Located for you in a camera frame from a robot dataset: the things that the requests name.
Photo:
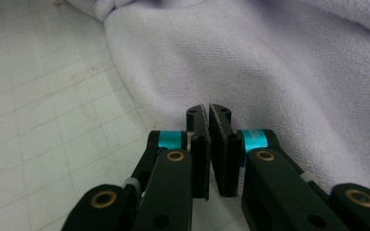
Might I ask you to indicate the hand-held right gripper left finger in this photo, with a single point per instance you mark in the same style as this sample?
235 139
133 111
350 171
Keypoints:
200 154

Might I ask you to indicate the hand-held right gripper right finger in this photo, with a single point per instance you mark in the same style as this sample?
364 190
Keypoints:
224 160

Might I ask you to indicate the light purple towel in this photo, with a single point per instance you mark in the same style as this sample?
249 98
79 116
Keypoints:
237 64

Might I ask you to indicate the white grid mat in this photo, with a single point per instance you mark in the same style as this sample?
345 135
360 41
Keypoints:
45 128

